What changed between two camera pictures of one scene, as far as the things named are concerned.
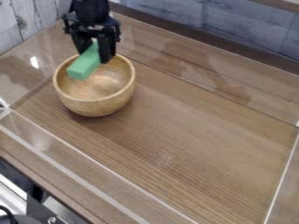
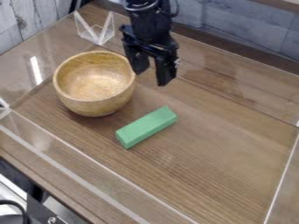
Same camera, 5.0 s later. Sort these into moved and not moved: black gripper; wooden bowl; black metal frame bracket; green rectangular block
Moved: green rectangular block; black gripper
Not moved: wooden bowl; black metal frame bracket
